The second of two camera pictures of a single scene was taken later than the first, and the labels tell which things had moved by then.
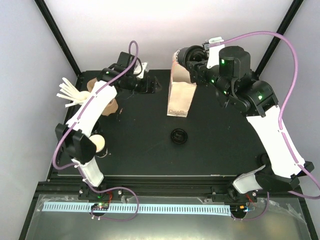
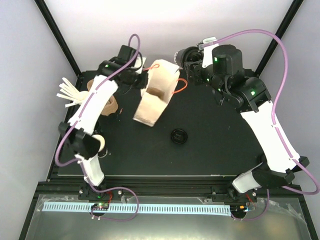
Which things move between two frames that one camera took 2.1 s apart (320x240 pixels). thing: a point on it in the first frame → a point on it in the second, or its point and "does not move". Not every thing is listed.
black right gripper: (198, 72) does not move
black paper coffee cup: (99, 141) does not move
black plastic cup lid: (179, 136) does not move
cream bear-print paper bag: (182, 89) → (162, 75)
